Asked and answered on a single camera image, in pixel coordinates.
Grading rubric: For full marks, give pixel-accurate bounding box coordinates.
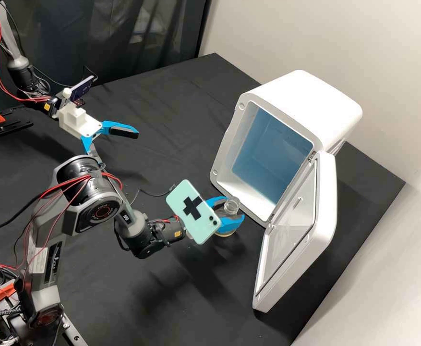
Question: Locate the black cable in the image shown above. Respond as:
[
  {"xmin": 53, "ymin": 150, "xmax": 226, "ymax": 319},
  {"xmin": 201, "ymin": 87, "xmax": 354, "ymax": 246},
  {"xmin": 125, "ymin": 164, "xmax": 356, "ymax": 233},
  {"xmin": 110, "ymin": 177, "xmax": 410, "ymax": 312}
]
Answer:
[{"xmin": 129, "ymin": 184, "xmax": 177, "ymax": 210}]

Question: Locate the white box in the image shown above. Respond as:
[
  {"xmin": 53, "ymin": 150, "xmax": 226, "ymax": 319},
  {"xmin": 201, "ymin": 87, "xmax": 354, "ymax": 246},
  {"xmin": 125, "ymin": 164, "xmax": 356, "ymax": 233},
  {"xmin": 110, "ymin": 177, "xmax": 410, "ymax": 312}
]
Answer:
[{"xmin": 209, "ymin": 70, "xmax": 363, "ymax": 223}]

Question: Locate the right wrist camera phone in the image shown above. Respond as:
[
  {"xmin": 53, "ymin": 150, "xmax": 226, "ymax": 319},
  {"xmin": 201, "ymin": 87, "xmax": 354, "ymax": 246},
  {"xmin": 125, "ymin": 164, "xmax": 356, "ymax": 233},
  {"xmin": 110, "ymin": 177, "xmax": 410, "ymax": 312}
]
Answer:
[{"xmin": 165, "ymin": 179, "xmax": 222, "ymax": 246}]

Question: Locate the clear flask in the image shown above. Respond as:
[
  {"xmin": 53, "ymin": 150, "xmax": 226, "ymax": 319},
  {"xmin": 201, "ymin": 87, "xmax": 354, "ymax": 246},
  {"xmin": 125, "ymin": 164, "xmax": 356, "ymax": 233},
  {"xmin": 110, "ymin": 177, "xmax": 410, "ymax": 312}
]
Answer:
[{"xmin": 214, "ymin": 197, "xmax": 242, "ymax": 240}]

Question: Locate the wrist camera phone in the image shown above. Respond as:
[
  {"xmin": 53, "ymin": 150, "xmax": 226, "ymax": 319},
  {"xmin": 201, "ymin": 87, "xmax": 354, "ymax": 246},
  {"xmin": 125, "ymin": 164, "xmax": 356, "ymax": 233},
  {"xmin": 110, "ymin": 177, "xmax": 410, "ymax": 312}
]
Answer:
[
  {"xmin": 61, "ymin": 74, "xmax": 96, "ymax": 110},
  {"xmin": 165, "ymin": 179, "xmax": 222, "ymax": 246}
]

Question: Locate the white box door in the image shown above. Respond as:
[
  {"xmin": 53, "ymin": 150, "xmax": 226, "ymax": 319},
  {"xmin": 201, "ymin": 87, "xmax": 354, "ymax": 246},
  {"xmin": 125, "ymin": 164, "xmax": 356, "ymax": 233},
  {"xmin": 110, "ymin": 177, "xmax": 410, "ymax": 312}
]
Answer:
[{"xmin": 252, "ymin": 150, "xmax": 338, "ymax": 313}]

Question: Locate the left wrist camera phone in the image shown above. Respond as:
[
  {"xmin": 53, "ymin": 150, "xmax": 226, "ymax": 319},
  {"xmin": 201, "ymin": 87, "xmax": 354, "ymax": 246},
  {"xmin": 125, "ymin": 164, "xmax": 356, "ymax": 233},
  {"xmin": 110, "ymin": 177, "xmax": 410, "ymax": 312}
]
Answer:
[{"xmin": 61, "ymin": 74, "xmax": 96, "ymax": 110}]

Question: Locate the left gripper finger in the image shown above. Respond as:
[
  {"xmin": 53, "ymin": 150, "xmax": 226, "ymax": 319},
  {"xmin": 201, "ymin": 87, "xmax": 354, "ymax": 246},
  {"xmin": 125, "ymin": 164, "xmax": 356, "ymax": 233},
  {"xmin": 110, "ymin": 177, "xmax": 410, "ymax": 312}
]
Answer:
[
  {"xmin": 96, "ymin": 120, "xmax": 140, "ymax": 140},
  {"xmin": 79, "ymin": 135, "xmax": 104, "ymax": 166}
]

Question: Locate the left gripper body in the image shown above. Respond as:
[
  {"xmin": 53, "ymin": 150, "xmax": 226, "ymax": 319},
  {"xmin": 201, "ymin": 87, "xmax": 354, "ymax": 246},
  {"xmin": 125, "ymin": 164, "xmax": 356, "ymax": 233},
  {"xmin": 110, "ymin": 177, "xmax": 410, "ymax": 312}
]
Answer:
[{"xmin": 54, "ymin": 106, "xmax": 103, "ymax": 139}]

